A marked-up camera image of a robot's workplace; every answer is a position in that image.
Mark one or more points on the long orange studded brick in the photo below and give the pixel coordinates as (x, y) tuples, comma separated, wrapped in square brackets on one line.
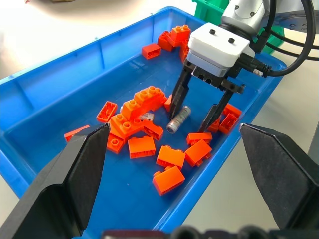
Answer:
[(148, 97)]

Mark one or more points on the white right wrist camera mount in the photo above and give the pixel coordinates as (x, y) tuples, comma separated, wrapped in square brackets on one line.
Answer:
[(216, 47)]

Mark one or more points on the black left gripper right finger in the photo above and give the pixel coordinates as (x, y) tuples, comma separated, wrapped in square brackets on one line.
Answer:
[(284, 179)]

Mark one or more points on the silver robot body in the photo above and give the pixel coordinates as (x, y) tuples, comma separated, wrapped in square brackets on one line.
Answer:
[(296, 21)]

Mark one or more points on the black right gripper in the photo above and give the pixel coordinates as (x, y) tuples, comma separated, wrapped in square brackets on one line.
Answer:
[(233, 85)]

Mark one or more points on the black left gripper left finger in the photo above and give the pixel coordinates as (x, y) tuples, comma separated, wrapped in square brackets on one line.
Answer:
[(62, 184)]

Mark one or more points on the red-orange hollow toy brick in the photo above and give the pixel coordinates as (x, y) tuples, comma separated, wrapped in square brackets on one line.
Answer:
[(151, 51)]

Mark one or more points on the orange hollow toy brick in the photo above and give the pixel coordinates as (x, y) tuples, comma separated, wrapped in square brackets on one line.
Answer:
[(154, 131), (228, 123), (107, 112)]

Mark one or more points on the orange studded toy brick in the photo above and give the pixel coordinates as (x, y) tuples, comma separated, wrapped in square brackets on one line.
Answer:
[(130, 109), (123, 127), (180, 33), (115, 144)]

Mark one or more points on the blue plastic bin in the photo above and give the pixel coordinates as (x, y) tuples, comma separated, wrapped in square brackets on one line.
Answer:
[(139, 74)]

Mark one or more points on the green plastic bin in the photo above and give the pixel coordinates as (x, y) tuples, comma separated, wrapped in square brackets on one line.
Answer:
[(207, 10)]

